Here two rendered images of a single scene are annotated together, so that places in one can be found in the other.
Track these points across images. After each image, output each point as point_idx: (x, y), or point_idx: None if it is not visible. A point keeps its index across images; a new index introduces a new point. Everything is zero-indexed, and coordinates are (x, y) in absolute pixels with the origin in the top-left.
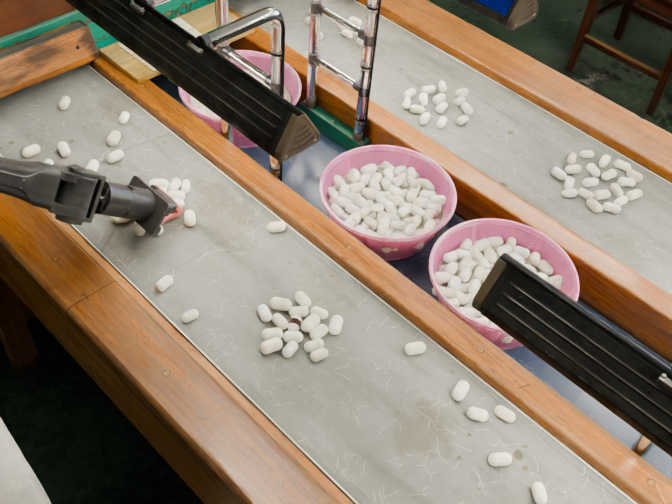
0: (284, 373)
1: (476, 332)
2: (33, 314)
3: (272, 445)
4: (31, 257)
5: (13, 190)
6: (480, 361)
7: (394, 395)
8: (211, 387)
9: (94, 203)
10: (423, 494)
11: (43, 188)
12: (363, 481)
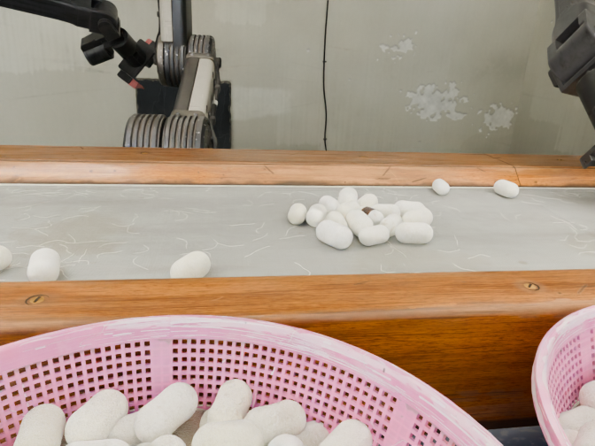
0: (302, 203)
1: (76, 319)
2: None
3: (220, 160)
4: (565, 156)
5: (557, 15)
6: (23, 285)
7: (158, 238)
8: (322, 161)
9: (579, 71)
10: (28, 206)
11: (565, 20)
12: (112, 193)
